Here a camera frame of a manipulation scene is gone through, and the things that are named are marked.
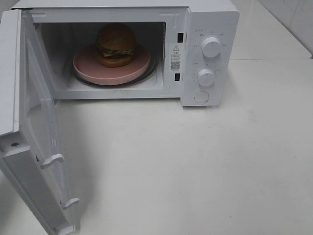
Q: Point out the round white door button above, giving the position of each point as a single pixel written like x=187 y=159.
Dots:
x=201 y=97

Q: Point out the upper white power knob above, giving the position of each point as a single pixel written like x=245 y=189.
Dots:
x=211 y=46

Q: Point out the lower white timer knob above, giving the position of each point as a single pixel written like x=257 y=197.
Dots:
x=206 y=77

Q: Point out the burger with lettuce and cheese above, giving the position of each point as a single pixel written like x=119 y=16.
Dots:
x=115 y=45

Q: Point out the white microwave oven body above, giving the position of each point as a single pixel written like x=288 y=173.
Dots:
x=172 y=31

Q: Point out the pink round plate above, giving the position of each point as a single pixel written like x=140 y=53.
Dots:
x=88 y=68

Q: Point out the white microwave door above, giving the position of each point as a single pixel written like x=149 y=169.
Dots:
x=31 y=155

